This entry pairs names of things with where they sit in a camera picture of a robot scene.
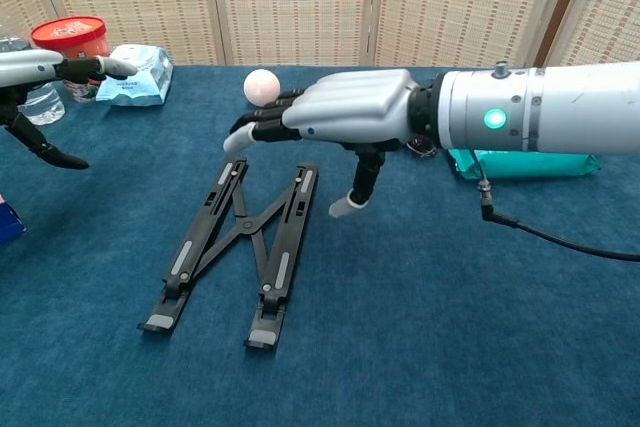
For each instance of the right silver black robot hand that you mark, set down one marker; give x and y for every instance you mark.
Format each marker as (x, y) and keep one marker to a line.
(360, 104)

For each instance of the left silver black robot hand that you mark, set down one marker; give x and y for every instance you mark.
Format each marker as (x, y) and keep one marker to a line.
(30, 67)

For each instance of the black folding laptop stand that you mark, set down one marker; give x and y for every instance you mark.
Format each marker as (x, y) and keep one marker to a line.
(246, 223)

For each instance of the clear green-label water bottle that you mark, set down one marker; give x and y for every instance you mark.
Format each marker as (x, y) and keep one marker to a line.
(42, 107)

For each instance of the red instant noodle cup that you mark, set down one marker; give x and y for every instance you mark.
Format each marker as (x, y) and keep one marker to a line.
(75, 37)

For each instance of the dark red grape bunch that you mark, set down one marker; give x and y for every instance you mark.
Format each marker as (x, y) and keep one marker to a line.
(422, 147)

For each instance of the pale pink ball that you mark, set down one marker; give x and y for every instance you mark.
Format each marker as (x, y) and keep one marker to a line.
(257, 84)

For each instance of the light blue wipes pack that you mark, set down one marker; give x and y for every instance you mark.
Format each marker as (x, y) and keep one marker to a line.
(145, 87)

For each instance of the bamboo folding screen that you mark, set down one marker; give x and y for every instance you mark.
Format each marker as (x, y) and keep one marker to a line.
(295, 7)

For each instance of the blue pink Oreo box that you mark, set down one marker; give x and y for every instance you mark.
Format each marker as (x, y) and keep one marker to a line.
(9, 227)

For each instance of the teal barcode snack pack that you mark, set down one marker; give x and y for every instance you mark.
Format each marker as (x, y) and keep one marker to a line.
(540, 164)

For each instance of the blue table cloth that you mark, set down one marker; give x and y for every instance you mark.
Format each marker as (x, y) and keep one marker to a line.
(450, 322)

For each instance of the brown wooden post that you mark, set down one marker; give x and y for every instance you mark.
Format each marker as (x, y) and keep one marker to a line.
(555, 27)

